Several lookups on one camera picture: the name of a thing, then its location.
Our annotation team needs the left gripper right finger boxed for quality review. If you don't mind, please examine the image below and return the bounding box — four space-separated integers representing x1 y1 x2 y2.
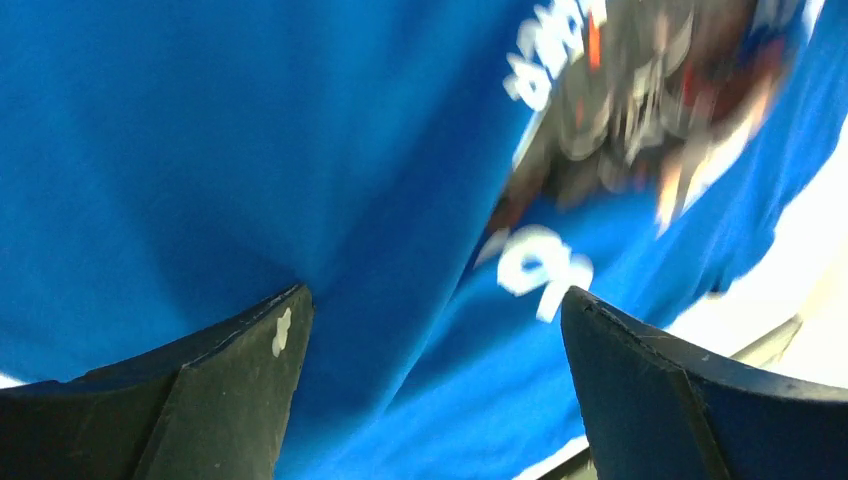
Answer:
561 287 847 480

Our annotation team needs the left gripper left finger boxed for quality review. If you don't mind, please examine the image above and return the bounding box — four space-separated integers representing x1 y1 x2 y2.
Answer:
1 285 314 479

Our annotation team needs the blue printed t shirt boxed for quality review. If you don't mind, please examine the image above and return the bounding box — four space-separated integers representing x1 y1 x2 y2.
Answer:
1 1 847 479

